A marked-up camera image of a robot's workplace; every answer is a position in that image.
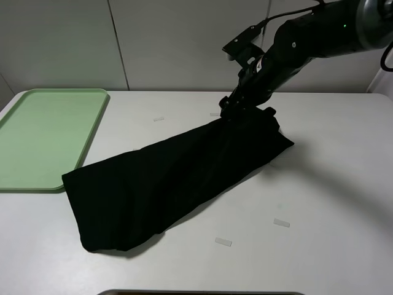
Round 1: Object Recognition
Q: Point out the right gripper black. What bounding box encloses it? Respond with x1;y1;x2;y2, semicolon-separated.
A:
219;69;276;119

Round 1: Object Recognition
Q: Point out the black short sleeve shirt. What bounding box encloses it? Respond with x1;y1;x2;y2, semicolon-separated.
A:
62;108;293;252

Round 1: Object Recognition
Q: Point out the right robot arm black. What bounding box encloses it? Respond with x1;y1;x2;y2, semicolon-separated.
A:
219;1;392;117

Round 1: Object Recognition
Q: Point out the light green plastic tray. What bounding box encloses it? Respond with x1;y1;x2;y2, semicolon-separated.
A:
1;88;109;192

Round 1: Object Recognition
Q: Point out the tape marker near right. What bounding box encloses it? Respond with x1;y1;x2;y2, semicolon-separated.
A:
273;218;290;228

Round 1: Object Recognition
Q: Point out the tape marker near middle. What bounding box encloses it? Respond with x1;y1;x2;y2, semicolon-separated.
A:
215;237;232;247

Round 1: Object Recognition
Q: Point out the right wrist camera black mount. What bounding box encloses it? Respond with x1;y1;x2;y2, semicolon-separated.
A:
222;25;265;69

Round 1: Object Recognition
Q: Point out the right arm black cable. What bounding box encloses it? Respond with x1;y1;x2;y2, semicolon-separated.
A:
257;0;393;73

